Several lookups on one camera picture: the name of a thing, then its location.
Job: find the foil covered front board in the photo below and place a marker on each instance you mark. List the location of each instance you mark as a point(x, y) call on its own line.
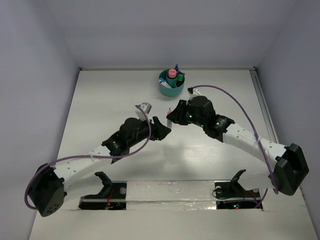
point(182, 195)

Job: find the pink topped centre tube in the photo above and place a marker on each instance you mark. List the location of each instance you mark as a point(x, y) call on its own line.
point(172, 73)

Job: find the teal round organizer container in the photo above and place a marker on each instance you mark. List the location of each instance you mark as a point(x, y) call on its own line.
point(173, 92)

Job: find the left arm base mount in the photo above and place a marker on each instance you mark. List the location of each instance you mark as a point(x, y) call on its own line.
point(112, 196)

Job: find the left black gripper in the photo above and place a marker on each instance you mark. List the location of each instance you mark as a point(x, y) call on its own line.
point(163, 130)

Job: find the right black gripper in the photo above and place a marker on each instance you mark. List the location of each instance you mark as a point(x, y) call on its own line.
point(177, 116)

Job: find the pink cap white pen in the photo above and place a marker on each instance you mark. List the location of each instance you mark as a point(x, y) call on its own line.
point(164, 83)

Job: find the blue cap white pen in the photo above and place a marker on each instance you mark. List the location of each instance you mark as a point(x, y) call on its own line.
point(177, 67)

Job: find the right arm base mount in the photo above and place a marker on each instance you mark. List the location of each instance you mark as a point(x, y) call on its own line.
point(230, 195)

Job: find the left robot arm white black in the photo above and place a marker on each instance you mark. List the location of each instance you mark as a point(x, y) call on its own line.
point(48, 187)

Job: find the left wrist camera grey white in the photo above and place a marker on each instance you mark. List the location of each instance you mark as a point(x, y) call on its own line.
point(142, 110)

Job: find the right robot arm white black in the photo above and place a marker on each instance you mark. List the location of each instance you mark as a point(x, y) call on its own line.
point(286, 165)

